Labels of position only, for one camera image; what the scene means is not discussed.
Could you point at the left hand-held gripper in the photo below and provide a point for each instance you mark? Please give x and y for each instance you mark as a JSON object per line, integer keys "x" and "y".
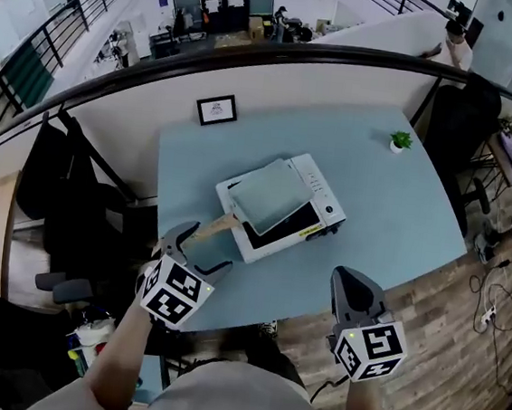
{"x": 174, "y": 293}

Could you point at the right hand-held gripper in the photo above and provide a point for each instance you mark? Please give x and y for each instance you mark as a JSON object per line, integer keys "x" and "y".
{"x": 370, "y": 348}

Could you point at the grey rectangular frying pan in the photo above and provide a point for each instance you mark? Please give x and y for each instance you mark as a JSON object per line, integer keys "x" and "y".
{"x": 268, "y": 196}

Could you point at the person's left forearm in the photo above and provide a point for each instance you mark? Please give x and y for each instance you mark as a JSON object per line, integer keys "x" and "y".
{"x": 117, "y": 358}

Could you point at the person's shoe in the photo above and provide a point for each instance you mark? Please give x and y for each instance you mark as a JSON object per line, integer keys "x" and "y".
{"x": 269, "y": 329}

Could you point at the black armrest chair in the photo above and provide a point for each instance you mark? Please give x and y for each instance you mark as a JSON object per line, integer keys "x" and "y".
{"x": 93, "y": 237}

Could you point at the person's dark trousers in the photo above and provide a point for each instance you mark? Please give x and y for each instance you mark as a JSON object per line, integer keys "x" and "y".
{"x": 267, "y": 355}

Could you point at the white power strip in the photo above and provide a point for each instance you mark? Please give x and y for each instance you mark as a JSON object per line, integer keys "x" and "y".
{"x": 488, "y": 315}

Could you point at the grey sneaker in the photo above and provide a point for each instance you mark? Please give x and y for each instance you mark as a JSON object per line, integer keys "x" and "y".
{"x": 486, "y": 246}

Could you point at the person's beige shirt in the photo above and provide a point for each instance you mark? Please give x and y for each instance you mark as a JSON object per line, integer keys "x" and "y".
{"x": 235, "y": 402}

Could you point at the small potted green plant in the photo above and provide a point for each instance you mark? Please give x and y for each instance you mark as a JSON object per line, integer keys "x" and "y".
{"x": 400, "y": 141}

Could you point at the black hanging jacket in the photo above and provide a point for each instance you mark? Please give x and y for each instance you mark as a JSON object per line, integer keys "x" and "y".
{"x": 55, "y": 165}

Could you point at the black curved railing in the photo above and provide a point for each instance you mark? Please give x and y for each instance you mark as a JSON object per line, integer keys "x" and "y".
{"x": 235, "y": 58}

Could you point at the black office chair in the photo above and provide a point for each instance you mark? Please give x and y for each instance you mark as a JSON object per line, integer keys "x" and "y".
{"x": 460, "y": 125}

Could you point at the black backpack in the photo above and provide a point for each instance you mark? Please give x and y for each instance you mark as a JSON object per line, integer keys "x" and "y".
{"x": 4, "y": 346}

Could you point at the cardboard box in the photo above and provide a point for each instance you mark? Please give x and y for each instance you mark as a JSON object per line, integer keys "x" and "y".
{"x": 256, "y": 27}

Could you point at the dark glass double door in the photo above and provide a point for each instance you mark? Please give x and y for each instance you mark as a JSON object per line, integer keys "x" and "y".
{"x": 225, "y": 0}

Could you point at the white partition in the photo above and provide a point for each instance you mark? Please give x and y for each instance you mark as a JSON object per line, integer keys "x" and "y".
{"x": 383, "y": 33}

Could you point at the black stair railing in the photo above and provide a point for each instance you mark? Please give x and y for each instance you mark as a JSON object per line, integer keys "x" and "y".
{"x": 51, "y": 37}

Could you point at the black picture frame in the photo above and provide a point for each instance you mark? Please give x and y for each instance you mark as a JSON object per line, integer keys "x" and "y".
{"x": 217, "y": 110}

